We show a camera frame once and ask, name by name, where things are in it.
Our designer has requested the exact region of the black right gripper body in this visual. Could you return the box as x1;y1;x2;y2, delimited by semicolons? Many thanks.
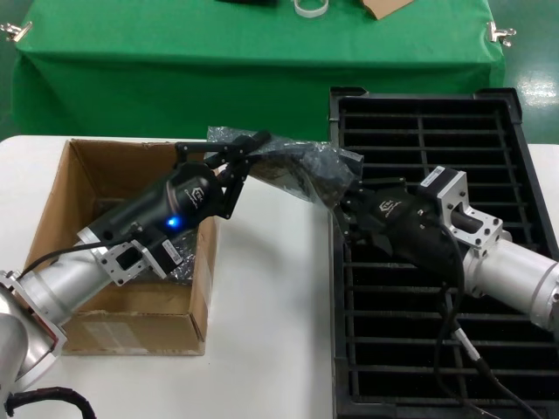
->
356;186;465;275

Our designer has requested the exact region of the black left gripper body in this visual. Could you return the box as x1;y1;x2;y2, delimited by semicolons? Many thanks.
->
77;161;227;251

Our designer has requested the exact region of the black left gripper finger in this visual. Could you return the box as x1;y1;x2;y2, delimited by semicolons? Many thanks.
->
220;157;252;221
173;129;273;167

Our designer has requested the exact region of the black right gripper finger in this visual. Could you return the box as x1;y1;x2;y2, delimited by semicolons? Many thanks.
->
332;194;375;246
358;175;411;196

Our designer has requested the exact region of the brown cardboard box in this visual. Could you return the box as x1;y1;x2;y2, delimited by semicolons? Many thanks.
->
24;138;224;357

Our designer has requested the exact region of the black slotted plastic container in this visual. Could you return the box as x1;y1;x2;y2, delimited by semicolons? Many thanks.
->
325;86;559;419

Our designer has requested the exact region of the green tablecloth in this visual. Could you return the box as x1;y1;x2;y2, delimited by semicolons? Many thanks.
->
11;0;507;143

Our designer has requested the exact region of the clear tape roll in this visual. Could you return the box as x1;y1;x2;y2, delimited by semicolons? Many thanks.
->
291;0;328;18

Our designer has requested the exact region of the flat brown cardboard piece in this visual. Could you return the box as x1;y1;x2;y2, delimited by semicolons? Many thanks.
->
360;0;416;22

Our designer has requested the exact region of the metal binder clip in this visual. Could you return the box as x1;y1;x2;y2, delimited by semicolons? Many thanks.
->
0;21;34;44
485;21;517;48

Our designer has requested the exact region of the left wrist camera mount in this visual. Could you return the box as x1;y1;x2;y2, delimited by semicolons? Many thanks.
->
96;235;183;288

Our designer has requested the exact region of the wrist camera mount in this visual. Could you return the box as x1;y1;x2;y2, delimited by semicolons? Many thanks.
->
96;235;183;288
417;165;504;251

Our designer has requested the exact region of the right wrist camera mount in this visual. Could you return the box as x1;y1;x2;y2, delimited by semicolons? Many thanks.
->
417;165;504;251

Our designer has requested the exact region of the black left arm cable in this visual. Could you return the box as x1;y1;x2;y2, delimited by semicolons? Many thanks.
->
19;246;106;280

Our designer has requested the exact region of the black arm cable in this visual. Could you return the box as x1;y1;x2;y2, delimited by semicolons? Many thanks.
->
19;246;106;280
434;226;545;419

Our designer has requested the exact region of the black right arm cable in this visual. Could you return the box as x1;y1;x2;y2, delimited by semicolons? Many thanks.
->
434;226;545;419

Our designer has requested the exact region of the black cable chain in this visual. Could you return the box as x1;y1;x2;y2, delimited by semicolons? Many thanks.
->
0;384;97;419

